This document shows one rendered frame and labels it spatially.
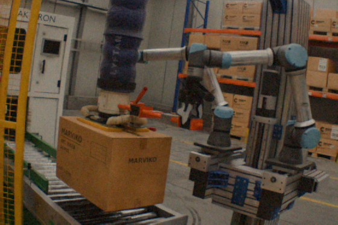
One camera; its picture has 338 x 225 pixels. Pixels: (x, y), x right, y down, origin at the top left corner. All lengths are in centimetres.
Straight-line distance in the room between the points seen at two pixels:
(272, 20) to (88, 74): 1038
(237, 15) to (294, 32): 795
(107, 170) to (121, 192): 15
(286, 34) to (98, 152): 129
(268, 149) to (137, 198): 81
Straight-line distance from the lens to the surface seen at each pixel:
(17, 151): 225
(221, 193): 215
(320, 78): 883
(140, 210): 230
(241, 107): 971
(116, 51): 195
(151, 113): 176
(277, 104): 216
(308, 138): 178
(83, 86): 1218
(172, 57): 220
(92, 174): 190
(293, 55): 171
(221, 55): 161
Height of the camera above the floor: 140
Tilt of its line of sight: 3 degrees down
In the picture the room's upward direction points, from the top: 8 degrees clockwise
